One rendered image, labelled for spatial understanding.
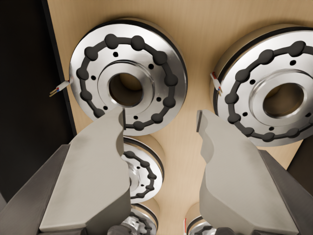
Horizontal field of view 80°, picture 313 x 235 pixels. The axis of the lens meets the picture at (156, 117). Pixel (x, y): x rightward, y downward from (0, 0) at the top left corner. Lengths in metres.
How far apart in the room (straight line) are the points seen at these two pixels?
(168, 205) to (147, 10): 0.26
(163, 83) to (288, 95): 0.11
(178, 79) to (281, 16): 0.10
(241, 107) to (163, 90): 0.07
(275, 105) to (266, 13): 0.08
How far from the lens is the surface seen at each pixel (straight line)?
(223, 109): 0.17
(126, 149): 0.20
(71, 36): 0.20
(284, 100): 0.20
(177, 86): 0.16
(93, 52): 0.17
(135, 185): 0.23
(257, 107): 0.17
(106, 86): 0.16
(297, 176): 0.27
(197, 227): 0.30
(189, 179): 0.27
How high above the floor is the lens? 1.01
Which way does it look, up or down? 58 degrees down
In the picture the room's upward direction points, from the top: 169 degrees counter-clockwise
